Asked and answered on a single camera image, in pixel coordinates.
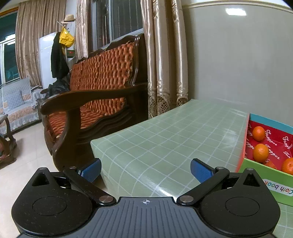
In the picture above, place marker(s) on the peeled orange fruit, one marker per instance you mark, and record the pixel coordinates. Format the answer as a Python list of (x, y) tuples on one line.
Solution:
[(270, 164)]

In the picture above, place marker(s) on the grey covered sofa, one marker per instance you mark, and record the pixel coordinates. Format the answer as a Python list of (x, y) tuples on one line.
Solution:
[(16, 103)]

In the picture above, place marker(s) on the green grid tablecloth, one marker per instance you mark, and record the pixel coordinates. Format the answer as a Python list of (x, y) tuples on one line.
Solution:
[(171, 137)]

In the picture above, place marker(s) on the wooden sofa with orange cushion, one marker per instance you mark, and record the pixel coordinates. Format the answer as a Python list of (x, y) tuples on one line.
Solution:
[(100, 75)]

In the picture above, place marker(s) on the black coat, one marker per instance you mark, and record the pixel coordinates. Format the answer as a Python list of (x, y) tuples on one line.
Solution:
[(58, 57)]

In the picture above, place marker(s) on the colourful cardboard box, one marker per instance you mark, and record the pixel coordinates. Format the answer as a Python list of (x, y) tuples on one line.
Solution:
[(279, 141)]

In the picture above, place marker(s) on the orange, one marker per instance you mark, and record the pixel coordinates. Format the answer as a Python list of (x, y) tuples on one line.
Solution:
[(288, 165), (259, 133), (260, 152)]

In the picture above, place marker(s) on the yellow bag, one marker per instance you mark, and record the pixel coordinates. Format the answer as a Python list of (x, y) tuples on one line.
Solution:
[(66, 39)]

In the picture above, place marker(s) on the brown curtain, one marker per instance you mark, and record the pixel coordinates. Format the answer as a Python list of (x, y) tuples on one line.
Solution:
[(34, 45)]

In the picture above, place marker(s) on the white refrigerator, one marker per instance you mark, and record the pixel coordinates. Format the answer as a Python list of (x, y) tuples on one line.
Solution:
[(44, 61)]

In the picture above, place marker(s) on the window with dark glass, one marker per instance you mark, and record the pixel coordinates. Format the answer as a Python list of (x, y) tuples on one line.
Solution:
[(9, 50)]

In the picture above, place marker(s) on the straw hat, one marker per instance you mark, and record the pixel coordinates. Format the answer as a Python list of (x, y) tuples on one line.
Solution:
[(68, 18)]

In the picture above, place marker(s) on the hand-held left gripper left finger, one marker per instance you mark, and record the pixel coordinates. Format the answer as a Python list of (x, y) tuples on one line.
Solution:
[(91, 170)]

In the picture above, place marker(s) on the black bag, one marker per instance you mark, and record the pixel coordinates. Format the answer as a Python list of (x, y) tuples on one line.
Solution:
[(57, 88)]

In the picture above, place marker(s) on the dark wooden chair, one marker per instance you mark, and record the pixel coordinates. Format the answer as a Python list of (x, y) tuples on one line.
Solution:
[(8, 146)]

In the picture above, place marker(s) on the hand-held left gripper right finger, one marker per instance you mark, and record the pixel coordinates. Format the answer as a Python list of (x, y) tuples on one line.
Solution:
[(201, 170)]

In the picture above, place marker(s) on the beige satin curtain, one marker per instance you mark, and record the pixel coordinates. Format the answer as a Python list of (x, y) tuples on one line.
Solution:
[(162, 57)]

